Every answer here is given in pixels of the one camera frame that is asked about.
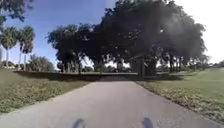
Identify grey paved path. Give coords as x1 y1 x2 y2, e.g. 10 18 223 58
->
0 75 224 128

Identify group of large dark trees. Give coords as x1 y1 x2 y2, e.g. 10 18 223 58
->
46 0 211 78

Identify robot's own part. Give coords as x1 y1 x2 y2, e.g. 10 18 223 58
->
142 117 155 128
72 118 87 128

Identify low bushy trees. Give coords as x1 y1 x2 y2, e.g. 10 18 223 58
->
27 54 56 73

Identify grass lawn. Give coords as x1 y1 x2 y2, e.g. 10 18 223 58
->
135 67 224 124
0 67 91 115

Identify palm tree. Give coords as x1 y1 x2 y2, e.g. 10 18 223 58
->
0 26 19 69
17 25 36 72

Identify overhanging tree branch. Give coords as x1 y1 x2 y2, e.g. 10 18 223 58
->
0 0 35 28

